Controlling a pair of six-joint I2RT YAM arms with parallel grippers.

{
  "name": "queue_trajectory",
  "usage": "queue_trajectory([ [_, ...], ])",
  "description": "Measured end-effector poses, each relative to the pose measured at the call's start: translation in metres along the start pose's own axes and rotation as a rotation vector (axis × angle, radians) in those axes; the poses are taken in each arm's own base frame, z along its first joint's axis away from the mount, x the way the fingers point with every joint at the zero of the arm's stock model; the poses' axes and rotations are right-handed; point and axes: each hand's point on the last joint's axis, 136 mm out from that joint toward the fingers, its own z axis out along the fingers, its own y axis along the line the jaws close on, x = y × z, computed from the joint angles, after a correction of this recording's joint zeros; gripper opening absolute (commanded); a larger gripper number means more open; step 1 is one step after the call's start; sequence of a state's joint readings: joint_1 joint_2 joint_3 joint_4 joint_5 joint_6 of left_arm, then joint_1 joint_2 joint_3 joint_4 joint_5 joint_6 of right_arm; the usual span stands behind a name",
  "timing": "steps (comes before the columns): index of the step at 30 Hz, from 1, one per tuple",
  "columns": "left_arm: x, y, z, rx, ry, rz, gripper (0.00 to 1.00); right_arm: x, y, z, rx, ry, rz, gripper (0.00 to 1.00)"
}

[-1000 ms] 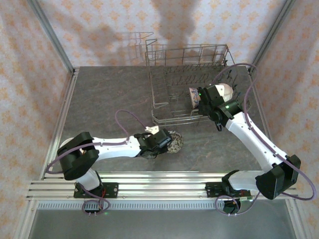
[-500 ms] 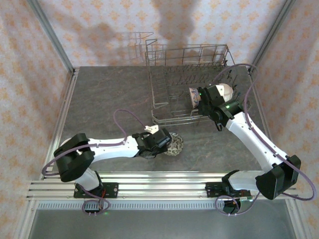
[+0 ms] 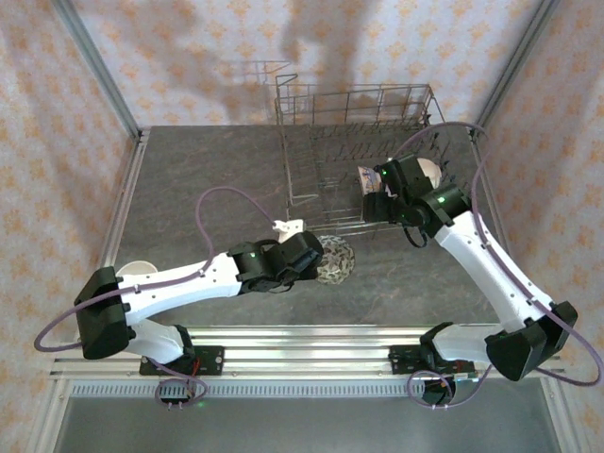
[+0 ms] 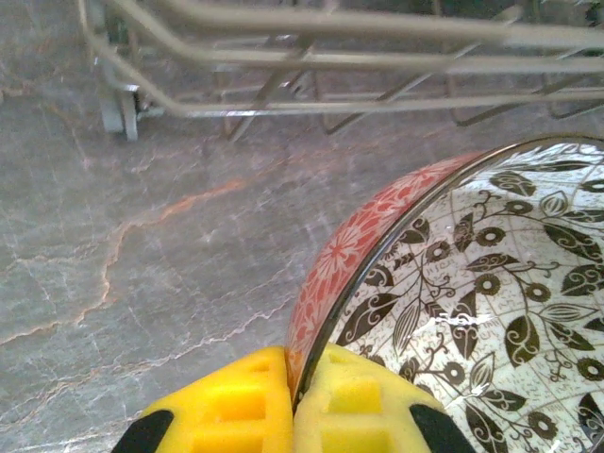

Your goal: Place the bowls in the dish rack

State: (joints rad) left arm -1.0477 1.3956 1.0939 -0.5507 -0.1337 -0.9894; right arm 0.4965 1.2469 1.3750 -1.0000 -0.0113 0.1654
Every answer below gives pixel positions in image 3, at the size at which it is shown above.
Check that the pink patterned bowl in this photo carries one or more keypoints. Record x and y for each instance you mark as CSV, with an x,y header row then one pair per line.
x,y
339,262

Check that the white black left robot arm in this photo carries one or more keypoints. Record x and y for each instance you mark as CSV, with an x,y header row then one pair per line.
x,y
189,283

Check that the small green circuit board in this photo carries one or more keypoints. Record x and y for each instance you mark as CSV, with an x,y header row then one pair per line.
x,y
464,376

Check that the aluminium table side rail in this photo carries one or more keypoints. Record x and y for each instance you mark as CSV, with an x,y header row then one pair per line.
x,y
491,200
139,144

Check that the aluminium rail platform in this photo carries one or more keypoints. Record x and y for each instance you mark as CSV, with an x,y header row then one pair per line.
x,y
307,354

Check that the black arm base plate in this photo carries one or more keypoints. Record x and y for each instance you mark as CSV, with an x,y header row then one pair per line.
x,y
212,361
401,361

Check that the aluminium frame post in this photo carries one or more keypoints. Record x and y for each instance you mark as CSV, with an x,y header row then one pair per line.
x,y
515,61
96,61

